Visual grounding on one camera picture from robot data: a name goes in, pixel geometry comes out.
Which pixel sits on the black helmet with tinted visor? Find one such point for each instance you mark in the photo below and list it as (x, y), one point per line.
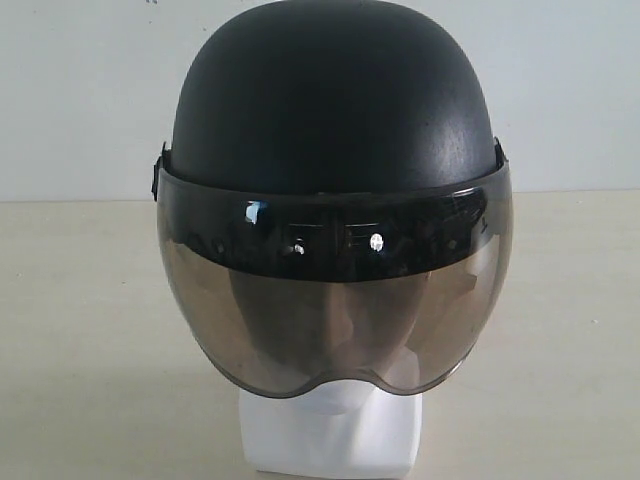
(333, 204)

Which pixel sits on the white mannequin head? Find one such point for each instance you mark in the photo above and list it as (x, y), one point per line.
(344, 424)

